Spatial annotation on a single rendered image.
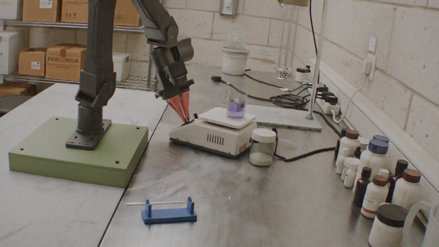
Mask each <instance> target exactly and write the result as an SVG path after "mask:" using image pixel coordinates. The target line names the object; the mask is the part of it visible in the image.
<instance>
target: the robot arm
mask: <svg viewBox="0 0 439 247"><path fill-rule="evenodd" d="M131 1H132V3H133V5H134V6H135V8H136V10H137V11H138V13H139V15H140V17H141V21H142V23H143V26H142V29H143V30H144V32H145V34H146V37H147V44H151V45H156V46H159V47H157V48H153V52H151V53H150V57H151V59H152V62H153V64H154V67H155V70H156V76H157V79H158V81H159V84H160V86H161V89H162V90H161V91H159V92H157V93H156V94H154V95H155V98H156V99H157V98H159V97H161V98H162V100H165V101H166V103H167V104H168V105H169V106H170V107H171V108H172V109H173V110H174V111H175V112H176V113H177V114H178V115H179V117H180V118H181V120H182V121H183V122H184V123H185V122H186V121H185V117H187V118H188V120H190V115H189V98H190V92H189V91H190V88H189V86H191V85H193V84H195V82H194V79H190V80H187V75H186V74H187V73H188V71H187V69H186V66H185V64H184V62H186V61H190V60H192V58H193V56H194V48H193V46H192V44H191V43H192V40H191V38H189V37H184V36H178V33H179V29H178V25H177V23H176V21H175V20H174V18H173V16H172V15H170V14H169V12H168V11H167V9H166V8H165V7H164V6H163V5H162V4H161V2H160V1H159V0H131ZM116 2H117V0H88V28H87V47H86V56H85V61H84V64H83V70H80V82H79V89H78V91H77V93H76V95H75V100H76V101H78V102H80V103H79V104H78V114H77V126H76V131H75V132H74V133H73V134H72V135H71V136H70V137H69V139H68V140H67V141H66V142H65V145H66V147H67V148H74V149H82V150H94V149H95V148H96V146H97V145H98V144H99V142H100V141H101V139H102V138H103V136H104V134H105V133H106V132H107V130H108V129H109V127H110V126H111V124H112V120H110V119H103V107H104V106H107V103H108V101H109V99H110V98H111V97H112V96H113V95H114V93H115V90H116V77H117V72H114V62H113V54H112V46H113V29H114V15H115V8H116ZM183 112H184V114H183ZM184 115H185V117H184Z"/></svg>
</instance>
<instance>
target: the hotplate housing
mask: <svg viewBox="0 0 439 247"><path fill-rule="evenodd" d="M254 129H257V124H256V122H254V121H252V122H250V123H249V124H247V125H245V126H244V127H242V128H239V129H237V128H232V127H228V126H224V125H220V124H216V123H211V122H207V121H203V120H197V121H195V122H193V123H190V124H187V125H185V126H182V127H179V128H176V129H173V130H171V132H169V137H170V141H174V142H177V143H181V144H184V145H188V146H192V147H195V148H199V149H203V150H206V151H210V152H214V153H217V154H221V155H225V156H228V157H232V158H237V157H238V156H239V155H241V154H242V153H243V152H245V151H246V150H247V149H249V148H250V143H251V138H252V131H253V130H254Z"/></svg>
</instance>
